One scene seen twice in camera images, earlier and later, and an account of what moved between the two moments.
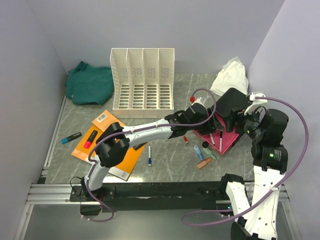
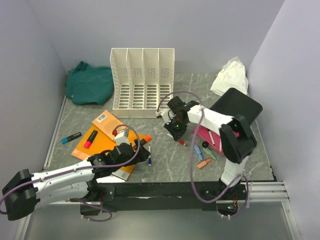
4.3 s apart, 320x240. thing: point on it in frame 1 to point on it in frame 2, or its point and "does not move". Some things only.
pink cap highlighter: [88, 142] does not move
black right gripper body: [248, 123] to [177, 127]
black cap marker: [212, 138] does not move
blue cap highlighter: [65, 140] does not move
